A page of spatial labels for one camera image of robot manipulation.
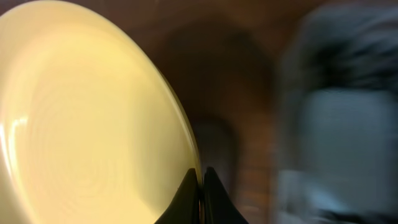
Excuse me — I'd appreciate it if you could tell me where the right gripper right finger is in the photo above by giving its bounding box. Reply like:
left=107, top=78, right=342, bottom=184
left=203, top=167, right=248, bottom=224

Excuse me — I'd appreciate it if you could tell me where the grey dishwasher rack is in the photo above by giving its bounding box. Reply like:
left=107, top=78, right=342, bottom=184
left=275, top=1, right=397, bottom=223

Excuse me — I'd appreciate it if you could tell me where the brown plastic serving tray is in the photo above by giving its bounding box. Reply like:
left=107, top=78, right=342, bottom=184
left=81, top=0, right=272, bottom=223

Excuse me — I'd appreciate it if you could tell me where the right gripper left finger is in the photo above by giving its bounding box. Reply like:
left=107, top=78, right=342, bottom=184
left=155, top=168, right=200, bottom=224

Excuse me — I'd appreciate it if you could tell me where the yellow round plate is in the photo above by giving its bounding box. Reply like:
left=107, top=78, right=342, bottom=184
left=1, top=1, right=199, bottom=223

